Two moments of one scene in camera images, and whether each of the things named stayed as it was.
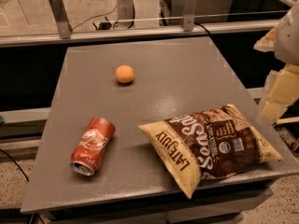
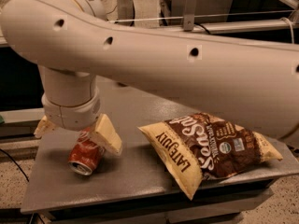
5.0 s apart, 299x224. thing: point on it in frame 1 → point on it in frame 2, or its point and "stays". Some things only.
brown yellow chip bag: [209, 143] stays
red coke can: [90, 146] stays
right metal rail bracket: [189, 15] stays
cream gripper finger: [267, 43] → [44, 127]
